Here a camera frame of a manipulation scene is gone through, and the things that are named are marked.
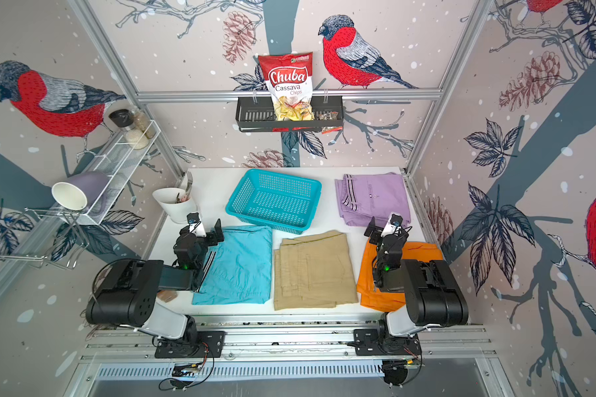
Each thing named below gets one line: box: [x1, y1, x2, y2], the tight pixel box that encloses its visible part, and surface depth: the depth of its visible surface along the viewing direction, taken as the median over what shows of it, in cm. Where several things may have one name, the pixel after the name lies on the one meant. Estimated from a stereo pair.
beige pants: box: [273, 229, 359, 311], surface depth 87 cm
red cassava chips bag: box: [258, 52, 315, 122], surface depth 83 cm
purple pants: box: [335, 172, 411, 227], surface depth 109 cm
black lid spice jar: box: [108, 108, 150, 150], surface depth 83 cm
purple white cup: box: [51, 171, 109, 211], surface depth 64 cm
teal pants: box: [191, 225, 273, 306], surface depth 88 cm
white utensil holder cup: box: [152, 186, 198, 224], surface depth 100 cm
